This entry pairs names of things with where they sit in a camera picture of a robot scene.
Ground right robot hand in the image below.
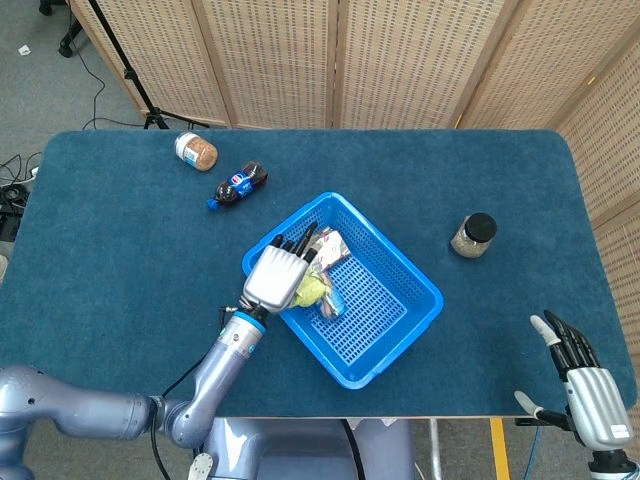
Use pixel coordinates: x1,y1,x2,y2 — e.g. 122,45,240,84
514,309,634,451

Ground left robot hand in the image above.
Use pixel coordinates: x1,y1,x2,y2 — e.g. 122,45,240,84
242,222,320,315

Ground yellow snack bag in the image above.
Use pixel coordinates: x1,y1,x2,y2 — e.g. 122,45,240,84
289,272,331,309

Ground red white snack packet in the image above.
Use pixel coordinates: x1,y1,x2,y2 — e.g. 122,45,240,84
307,227,352,275

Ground white-lid jar brown contents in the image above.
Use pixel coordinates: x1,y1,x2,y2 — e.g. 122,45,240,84
174,131,219,172

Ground black-lid jar of grains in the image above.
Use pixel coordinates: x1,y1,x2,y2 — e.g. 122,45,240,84
450,212,498,260

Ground cola bottle blue cap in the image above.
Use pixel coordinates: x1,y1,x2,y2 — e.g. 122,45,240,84
206,160,269,211

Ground blue plastic basket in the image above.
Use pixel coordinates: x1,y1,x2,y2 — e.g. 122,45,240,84
241,191,445,390

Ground metal table leg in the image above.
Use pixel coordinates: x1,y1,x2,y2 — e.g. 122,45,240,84
428,418,444,480

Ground blue table mat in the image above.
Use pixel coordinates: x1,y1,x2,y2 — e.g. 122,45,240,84
0,129,639,419

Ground grey robot torso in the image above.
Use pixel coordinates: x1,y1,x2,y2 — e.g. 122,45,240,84
187,417,416,480

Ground black tripod stand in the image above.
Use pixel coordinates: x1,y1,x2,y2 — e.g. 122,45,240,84
87,0,211,130

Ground woven folding screen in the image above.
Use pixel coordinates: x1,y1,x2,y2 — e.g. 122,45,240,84
69,0,640,480

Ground blue cable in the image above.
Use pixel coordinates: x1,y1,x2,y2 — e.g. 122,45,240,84
528,425,545,480

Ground black torso cable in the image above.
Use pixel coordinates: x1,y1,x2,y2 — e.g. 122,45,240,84
341,419,363,480

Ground floor cables and devices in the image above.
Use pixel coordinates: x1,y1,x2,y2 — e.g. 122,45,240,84
0,152,44,241

